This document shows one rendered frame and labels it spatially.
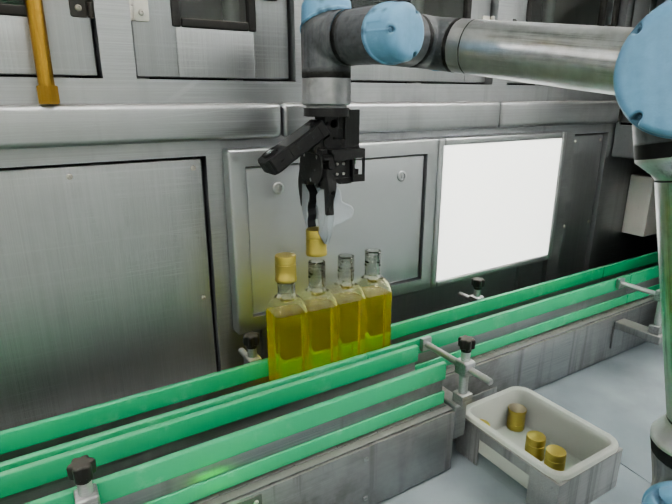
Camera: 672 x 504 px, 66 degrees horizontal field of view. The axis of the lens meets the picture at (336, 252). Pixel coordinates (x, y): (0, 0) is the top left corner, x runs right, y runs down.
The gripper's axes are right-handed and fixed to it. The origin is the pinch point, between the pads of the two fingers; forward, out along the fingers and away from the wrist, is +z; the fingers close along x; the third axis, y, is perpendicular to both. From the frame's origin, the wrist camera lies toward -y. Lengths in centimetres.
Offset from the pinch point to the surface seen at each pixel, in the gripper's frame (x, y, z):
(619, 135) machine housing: 13, 105, -11
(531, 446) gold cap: -23, 31, 39
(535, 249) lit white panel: 12, 73, 17
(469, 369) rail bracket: -16.8, 20.4, 23.0
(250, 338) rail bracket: 4.2, -10.7, 18.0
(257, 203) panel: 12.6, -4.8, -3.4
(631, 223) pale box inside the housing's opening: 11, 117, 16
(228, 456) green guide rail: -13.7, -21.7, 25.2
